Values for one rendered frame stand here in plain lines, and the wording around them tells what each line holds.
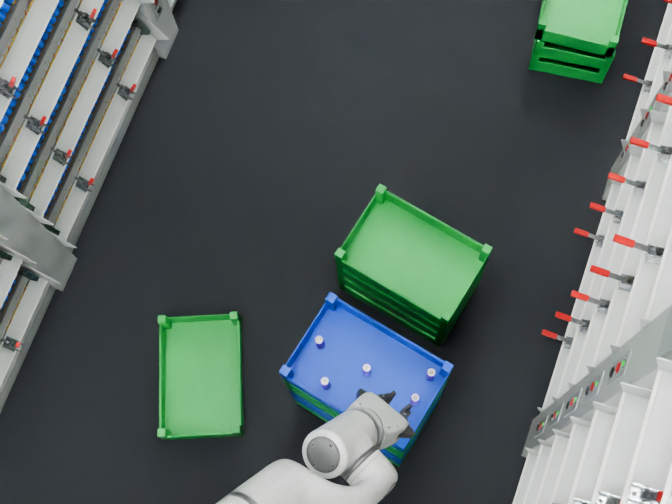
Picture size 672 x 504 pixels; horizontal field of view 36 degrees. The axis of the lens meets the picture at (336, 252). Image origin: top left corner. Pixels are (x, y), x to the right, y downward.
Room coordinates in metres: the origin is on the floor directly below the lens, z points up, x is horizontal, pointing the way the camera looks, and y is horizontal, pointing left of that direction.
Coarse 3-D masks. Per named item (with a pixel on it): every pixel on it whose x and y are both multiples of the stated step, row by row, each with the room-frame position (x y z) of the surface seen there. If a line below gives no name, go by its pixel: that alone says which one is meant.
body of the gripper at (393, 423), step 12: (360, 396) 0.27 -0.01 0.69; (372, 396) 0.27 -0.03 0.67; (348, 408) 0.25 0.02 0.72; (372, 408) 0.24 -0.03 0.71; (384, 408) 0.24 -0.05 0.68; (384, 420) 0.22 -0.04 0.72; (396, 420) 0.22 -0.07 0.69; (384, 432) 0.19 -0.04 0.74; (396, 432) 0.19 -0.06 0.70; (384, 444) 0.17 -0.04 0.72
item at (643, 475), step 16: (656, 384) 0.15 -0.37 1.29; (656, 400) 0.13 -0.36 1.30; (656, 416) 0.11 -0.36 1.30; (640, 432) 0.09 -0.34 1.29; (656, 432) 0.09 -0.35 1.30; (640, 448) 0.07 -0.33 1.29; (656, 448) 0.07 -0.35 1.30; (640, 464) 0.05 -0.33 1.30; (656, 464) 0.05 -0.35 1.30; (640, 480) 0.03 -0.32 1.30; (656, 480) 0.03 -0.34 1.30; (624, 496) 0.02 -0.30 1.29; (640, 496) 0.02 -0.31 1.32; (656, 496) 0.01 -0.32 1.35
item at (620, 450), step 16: (624, 384) 0.17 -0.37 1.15; (624, 400) 0.15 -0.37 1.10; (640, 400) 0.15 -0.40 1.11; (624, 416) 0.13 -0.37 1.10; (640, 416) 0.13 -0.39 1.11; (624, 432) 0.11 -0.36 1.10; (608, 448) 0.09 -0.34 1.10; (624, 448) 0.09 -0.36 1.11; (608, 464) 0.07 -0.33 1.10; (624, 464) 0.06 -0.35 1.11; (608, 480) 0.05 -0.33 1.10; (624, 480) 0.04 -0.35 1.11; (592, 496) 0.03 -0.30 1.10; (608, 496) 0.02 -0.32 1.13
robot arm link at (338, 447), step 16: (352, 416) 0.22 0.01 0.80; (368, 416) 0.22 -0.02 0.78; (320, 432) 0.19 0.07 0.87; (336, 432) 0.19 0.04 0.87; (352, 432) 0.19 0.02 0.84; (368, 432) 0.19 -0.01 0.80; (304, 448) 0.17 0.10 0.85; (320, 448) 0.17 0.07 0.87; (336, 448) 0.16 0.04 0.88; (352, 448) 0.16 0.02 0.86; (368, 448) 0.16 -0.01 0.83; (320, 464) 0.14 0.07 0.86; (336, 464) 0.14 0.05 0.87; (352, 464) 0.14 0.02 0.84
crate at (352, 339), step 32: (320, 320) 0.48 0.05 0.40; (352, 320) 0.47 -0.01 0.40; (320, 352) 0.41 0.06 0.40; (352, 352) 0.40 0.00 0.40; (384, 352) 0.39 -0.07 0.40; (416, 352) 0.38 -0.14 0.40; (320, 384) 0.35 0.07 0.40; (352, 384) 0.34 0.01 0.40; (384, 384) 0.33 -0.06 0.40; (416, 384) 0.32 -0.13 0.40; (416, 416) 0.25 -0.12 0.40
